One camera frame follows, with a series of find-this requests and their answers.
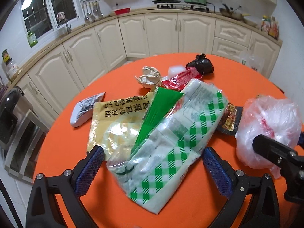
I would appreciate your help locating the round orange table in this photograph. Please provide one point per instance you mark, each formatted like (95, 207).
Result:
(161, 33)

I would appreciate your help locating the pink cloth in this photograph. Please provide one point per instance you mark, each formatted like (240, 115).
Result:
(61, 16)

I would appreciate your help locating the hanging metal kitchen utensils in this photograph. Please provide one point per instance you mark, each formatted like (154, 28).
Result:
(93, 13)

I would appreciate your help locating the red snack wrapper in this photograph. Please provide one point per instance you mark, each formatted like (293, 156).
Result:
(181, 80)

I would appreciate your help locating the group of condiment bottles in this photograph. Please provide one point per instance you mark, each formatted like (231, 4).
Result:
(269, 27)

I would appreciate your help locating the pink clear plastic bag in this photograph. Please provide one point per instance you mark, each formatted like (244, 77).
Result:
(268, 121)

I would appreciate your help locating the large glass jar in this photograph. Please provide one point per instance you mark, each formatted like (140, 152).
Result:
(12, 69)

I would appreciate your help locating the beige kitchen countertop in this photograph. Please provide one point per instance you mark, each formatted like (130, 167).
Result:
(47, 47)

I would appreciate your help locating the black rice cooker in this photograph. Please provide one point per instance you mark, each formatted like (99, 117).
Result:
(11, 116)

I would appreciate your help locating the green foil strip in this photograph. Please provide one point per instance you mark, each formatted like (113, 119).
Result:
(156, 109)

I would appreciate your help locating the dark brown packet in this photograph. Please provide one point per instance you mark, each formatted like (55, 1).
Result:
(229, 121)

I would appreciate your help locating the kitchen window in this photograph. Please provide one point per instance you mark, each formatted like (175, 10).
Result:
(35, 11)

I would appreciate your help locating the metal kitchen cart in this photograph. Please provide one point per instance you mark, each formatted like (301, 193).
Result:
(28, 147)

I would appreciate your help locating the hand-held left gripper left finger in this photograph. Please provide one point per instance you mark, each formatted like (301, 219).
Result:
(90, 171)

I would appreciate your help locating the red plastic basin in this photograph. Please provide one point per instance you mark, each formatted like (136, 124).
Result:
(121, 11)

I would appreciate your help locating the clear rice bag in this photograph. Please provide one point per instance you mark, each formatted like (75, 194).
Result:
(251, 61)

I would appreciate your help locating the yellow food packet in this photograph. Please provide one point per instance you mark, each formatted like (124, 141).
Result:
(111, 128)

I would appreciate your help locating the green bottle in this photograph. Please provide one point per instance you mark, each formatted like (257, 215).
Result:
(32, 39)

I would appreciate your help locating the gas stove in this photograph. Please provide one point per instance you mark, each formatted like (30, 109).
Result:
(178, 7)

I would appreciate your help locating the white grey packet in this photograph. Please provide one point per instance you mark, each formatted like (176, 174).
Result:
(82, 114)

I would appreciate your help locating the white tissue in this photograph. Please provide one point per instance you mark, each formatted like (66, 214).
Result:
(176, 70)

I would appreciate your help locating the black plastic bag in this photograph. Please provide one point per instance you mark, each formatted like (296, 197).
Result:
(200, 65)

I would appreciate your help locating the green checked plastic bag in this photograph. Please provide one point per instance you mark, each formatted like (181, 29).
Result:
(171, 152)

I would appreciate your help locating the yellow label bottle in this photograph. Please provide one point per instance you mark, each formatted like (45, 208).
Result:
(5, 56)

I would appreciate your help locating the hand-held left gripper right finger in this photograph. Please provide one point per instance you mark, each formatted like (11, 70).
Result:
(216, 173)

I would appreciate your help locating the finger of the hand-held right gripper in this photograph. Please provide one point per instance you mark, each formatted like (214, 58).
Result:
(301, 139)
(270, 149)

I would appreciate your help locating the metal wok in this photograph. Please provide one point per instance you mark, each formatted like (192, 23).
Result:
(231, 13)

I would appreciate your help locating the black grill pan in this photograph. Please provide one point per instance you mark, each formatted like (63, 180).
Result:
(166, 2)

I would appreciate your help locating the paper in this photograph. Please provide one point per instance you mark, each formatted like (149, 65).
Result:
(148, 76)

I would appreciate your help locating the metal faucet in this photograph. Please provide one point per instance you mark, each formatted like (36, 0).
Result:
(67, 27)

